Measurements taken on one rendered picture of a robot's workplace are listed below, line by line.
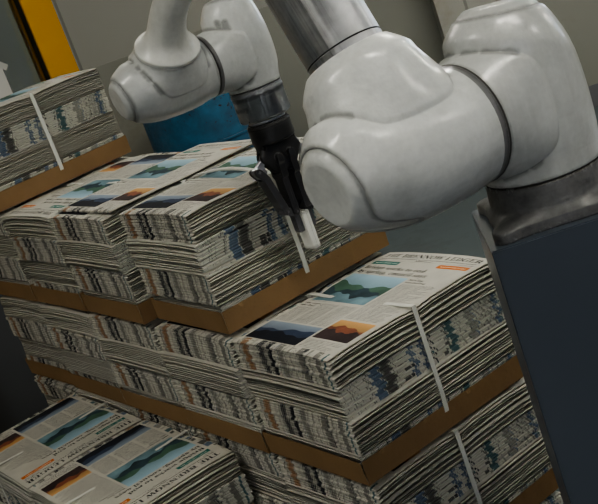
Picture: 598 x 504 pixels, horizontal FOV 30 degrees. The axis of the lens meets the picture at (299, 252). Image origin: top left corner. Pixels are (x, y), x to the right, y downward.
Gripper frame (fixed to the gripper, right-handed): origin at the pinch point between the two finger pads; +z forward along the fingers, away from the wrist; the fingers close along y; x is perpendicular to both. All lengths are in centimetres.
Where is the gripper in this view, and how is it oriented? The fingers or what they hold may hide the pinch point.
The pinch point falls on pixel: (306, 229)
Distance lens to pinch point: 193.3
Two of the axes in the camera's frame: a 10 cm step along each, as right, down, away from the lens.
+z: 3.3, 9.1, 2.6
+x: 5.6, 0.3, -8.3
